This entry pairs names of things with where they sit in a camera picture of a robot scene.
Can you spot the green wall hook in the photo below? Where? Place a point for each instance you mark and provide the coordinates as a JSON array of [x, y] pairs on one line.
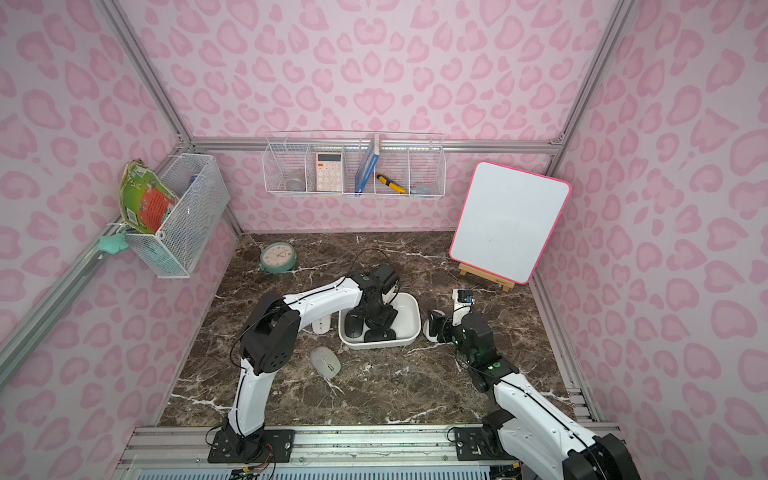
[[113, 244]]

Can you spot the black mouse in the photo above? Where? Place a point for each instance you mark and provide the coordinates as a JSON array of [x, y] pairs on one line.
[[353, 325]]

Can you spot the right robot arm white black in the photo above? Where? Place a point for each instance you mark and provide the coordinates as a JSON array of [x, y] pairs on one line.
[[526, 426]]

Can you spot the green round clock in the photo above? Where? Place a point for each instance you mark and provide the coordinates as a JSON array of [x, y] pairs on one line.
[[278, 258]]

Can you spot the pink calculator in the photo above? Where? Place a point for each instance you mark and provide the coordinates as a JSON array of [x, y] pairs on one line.
[[329, 172]]

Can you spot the blue can in basket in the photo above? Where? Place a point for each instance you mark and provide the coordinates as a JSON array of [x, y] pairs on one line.
[[193, 180]]

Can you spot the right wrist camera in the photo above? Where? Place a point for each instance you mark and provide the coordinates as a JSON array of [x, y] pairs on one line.
[[463, 303]]

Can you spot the green red snack bag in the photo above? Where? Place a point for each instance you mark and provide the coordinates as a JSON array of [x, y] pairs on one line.
[[144, 200]]

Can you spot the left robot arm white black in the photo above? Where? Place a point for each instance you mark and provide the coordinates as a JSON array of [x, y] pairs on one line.
[[268, 339]]

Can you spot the white mesh side basket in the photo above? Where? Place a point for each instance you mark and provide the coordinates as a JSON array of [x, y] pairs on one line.
[[174, 251]]

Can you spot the white mouse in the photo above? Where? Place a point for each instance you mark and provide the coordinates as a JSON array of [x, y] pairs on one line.
[[322, 325], [433, 326]]

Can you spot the pink framed whiteboard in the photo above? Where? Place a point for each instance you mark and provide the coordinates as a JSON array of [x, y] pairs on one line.
[[507, 220]]

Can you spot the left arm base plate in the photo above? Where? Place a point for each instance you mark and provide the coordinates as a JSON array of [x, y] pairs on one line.
[[273, 444]]

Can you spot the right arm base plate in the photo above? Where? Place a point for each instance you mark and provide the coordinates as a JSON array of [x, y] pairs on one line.
[[474, 444]]

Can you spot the yellow utility knife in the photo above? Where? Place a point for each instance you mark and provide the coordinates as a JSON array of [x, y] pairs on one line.
[[391, 184]]

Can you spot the clear tape roll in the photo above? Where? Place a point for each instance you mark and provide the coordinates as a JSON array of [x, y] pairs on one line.
[[295, 182]]

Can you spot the wooden easel stand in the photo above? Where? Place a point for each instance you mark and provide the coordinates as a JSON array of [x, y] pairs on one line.
[[506, 285]]

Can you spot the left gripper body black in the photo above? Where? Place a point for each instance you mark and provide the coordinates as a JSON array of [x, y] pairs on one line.
[[380, 317]]

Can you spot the white plastic storage box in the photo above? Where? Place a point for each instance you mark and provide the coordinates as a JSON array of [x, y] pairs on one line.
[[406, 325]]

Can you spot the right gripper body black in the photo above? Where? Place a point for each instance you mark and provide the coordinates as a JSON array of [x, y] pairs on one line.
[[448, 330]]

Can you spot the white wire wall shelf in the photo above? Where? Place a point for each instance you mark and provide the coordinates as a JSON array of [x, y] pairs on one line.
[[417, 163]]

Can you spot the blue book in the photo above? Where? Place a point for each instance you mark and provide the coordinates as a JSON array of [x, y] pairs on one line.
[[368, 164]]

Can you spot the grey mouse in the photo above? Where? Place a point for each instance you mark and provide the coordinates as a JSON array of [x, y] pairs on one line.
[[325, 362]]

